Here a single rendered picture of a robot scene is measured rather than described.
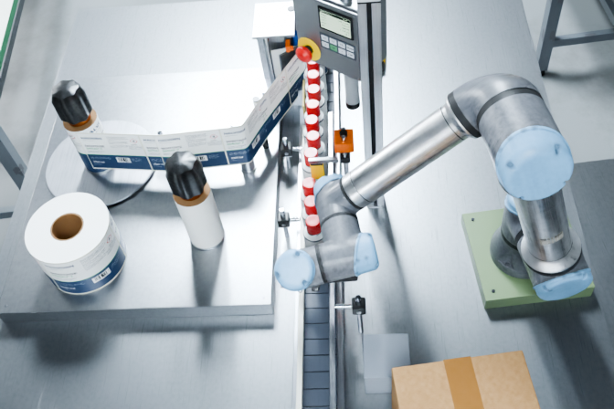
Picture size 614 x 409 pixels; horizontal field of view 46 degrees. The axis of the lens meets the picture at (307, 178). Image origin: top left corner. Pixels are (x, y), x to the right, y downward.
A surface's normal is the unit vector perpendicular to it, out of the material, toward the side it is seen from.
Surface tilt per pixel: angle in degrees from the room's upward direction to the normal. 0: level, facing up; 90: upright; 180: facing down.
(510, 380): 0
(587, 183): 0
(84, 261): 90
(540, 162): 83
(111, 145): 90
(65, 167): 0
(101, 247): 90
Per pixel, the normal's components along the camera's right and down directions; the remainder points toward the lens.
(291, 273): -0.09, -0.13
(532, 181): 0.11, 0.68
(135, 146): -0.12, 0.79
